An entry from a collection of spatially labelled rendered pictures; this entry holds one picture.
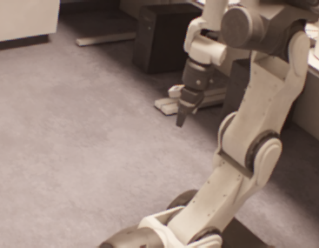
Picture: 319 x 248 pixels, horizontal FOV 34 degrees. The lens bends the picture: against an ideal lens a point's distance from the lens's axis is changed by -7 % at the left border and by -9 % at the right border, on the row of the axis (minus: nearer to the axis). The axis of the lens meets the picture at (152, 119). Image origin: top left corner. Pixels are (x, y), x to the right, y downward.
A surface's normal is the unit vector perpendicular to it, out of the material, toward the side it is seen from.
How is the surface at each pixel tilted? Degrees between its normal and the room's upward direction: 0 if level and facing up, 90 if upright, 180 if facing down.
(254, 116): 75
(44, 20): 90
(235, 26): 80
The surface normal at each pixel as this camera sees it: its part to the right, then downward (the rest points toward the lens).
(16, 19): 0.56, 0.47
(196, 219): -0.41, -0.55
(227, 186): -0.57, -0.37
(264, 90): -0.75, -0.05
